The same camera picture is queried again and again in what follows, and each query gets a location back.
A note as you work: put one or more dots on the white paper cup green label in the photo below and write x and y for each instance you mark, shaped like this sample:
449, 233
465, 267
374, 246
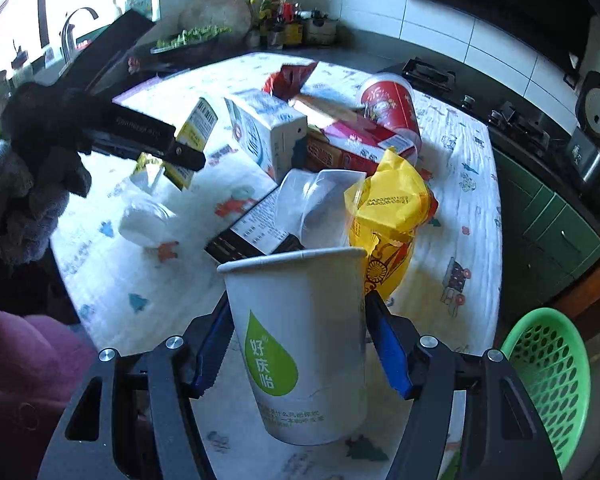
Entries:
300, 310

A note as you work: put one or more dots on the black printed box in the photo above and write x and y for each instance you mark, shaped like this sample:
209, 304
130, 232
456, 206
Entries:
250, 230

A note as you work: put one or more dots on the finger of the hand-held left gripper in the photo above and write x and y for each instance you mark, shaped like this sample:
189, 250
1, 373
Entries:
180, 152

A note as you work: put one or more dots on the red white carton box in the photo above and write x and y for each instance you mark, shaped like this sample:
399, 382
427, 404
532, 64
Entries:
360, 137

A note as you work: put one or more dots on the white plastic lid cup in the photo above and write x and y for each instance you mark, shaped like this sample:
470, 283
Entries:
145, 220

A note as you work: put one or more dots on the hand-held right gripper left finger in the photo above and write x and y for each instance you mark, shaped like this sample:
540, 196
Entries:
211, 357

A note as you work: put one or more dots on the printed white tablecloth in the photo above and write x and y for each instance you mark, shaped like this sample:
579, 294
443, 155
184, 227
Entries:
460, 200

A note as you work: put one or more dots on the green plastic basket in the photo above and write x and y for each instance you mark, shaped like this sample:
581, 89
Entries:
545, 360

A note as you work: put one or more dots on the red paper cup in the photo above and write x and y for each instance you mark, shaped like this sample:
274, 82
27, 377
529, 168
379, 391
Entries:
390, 105

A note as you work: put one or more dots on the clear plastic cup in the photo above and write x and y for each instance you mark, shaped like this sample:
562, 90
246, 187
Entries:
325, 200

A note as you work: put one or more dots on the yellow labelled box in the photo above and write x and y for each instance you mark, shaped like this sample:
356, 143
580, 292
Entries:
200, 120

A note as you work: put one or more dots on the green kitchen cabinet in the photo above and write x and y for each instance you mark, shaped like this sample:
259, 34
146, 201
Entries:
545, 230

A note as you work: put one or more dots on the orange red box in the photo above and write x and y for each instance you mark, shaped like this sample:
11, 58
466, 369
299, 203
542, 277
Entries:
330, 157

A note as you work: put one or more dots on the red snack wrapper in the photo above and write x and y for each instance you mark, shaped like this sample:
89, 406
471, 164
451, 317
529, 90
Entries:
287, 80

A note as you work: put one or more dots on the yellow snack bag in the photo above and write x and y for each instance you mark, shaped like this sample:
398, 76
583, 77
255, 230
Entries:
390, 205

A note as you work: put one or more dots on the maroon clothing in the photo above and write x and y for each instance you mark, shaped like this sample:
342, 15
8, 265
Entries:
25, 385

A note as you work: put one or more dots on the green leafy vegetables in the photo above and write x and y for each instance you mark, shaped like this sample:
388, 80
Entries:
190, 37

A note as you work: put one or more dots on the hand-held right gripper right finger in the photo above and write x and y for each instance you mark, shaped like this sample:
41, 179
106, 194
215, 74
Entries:
391, 352

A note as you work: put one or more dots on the white blue milk carton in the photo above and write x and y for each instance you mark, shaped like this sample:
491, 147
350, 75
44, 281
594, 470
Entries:
260, 130

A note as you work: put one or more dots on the black gas stove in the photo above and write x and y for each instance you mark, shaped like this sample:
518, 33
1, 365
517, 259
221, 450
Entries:
430, 77

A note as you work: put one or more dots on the cluster of condiment bottles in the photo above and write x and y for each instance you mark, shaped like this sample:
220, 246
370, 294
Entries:
280, 20

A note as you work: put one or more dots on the black rice cooker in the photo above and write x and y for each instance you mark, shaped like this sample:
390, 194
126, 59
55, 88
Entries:
587, 160

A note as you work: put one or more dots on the beige biscuit packet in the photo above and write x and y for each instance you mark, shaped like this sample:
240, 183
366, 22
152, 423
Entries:
325, 107

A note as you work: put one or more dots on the person's left hand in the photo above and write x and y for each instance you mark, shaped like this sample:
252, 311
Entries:
30, 185

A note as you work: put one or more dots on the metal faucet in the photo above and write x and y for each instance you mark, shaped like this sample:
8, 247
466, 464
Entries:
66, 30

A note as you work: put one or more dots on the large round brown gourd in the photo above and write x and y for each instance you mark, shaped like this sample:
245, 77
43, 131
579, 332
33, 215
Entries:
215, 12

